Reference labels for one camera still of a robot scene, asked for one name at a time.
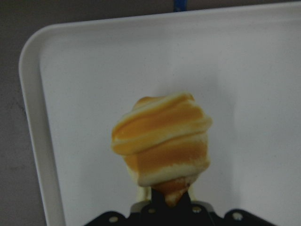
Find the white rectangular tray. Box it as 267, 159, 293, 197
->
19, 2, 301, 226

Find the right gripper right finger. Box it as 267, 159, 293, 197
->
175, 193, 274, 226

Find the striped orange bread roll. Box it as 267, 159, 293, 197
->
111, 92, 212, 207

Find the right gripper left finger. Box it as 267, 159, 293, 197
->
87, 189, 167, 226

